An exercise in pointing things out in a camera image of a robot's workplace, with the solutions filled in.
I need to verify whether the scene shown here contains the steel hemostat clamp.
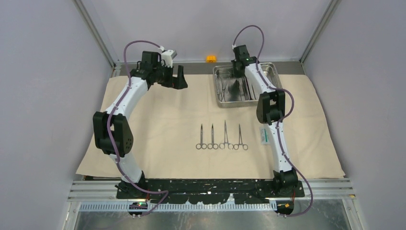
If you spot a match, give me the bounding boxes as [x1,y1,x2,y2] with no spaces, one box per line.
[233,124,248,150]

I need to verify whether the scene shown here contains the long steel needle holder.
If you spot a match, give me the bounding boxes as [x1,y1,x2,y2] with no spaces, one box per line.
[219,121,234,150]

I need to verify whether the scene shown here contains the steel mesh instrument tray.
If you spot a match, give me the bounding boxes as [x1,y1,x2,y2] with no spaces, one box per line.
[213,62,282,108]

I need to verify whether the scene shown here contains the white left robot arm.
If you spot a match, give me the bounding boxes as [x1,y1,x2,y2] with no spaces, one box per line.
[92,50,188,198]

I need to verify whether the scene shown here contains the cream cloth wrap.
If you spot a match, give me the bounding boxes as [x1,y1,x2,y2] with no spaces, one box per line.
[75,74,346,180]

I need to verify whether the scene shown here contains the steel forceps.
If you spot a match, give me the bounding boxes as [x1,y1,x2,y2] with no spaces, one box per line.
[219,78,229,102]

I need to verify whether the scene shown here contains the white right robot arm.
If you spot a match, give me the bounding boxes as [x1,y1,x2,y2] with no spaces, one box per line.
[232,45,298,197]

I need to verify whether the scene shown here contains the yellow block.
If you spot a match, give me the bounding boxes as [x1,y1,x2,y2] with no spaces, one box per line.
[205,55,217,63]

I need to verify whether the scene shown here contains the green white sterile packet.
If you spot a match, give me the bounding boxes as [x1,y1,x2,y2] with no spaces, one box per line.
[259,127,270,145]

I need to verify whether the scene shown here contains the straight steel scissors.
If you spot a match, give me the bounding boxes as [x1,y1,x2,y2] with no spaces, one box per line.
[207,125,219,150]

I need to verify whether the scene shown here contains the curved steel scissors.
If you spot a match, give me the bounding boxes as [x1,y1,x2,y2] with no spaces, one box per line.
[195,124,207,150]

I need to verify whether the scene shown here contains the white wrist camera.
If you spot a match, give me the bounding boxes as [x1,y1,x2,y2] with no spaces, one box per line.
[159,46,177,68]
[232,45,236,60]

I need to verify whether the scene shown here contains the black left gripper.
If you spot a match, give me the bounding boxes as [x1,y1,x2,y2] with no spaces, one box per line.
[153,62,188,90]

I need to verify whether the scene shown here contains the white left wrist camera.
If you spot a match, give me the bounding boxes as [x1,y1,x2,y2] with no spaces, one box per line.
[159,46,177,68]

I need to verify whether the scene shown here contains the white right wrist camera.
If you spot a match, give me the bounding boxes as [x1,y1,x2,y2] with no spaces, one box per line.
[232,45,236,60]

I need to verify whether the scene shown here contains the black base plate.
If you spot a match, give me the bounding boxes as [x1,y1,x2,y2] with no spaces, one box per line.
[115,179,305,205]

